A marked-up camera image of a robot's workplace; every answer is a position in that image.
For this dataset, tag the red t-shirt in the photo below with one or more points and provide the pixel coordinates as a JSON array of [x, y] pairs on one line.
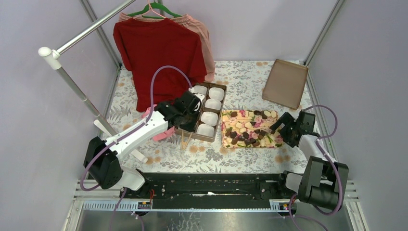
[[160, 56]]

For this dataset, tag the green hanger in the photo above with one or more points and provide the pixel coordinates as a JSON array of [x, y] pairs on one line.
[[156, 8]]

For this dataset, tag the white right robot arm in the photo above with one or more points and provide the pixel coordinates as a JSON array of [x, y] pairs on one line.
[[315, 172]]

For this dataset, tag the gold box lid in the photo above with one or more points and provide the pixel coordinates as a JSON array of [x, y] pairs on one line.
[[285, 84]]

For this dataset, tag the beige pink garment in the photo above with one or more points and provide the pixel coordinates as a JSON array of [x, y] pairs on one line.
[[191, 24]]

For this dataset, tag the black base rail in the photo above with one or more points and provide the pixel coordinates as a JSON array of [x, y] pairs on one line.
[[233, 191]]

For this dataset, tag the wooden tongs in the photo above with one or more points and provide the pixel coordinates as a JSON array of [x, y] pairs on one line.
[[185, 139]]

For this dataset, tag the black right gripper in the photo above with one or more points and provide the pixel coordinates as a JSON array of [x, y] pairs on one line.
[[286, 118]]

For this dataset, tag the pink cloth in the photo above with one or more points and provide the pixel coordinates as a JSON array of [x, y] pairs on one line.
[[161, 136]]

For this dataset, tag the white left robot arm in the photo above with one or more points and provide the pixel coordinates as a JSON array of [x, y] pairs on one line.
[[103, 160]]

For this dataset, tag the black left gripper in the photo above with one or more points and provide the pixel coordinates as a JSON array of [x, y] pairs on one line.
[[191, 127]]

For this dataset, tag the gold chocolate box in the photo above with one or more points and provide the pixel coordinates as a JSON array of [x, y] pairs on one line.
[[212, 97]]

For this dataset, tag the floral chocolate tray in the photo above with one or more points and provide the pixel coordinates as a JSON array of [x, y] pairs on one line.
[[249, 129]]

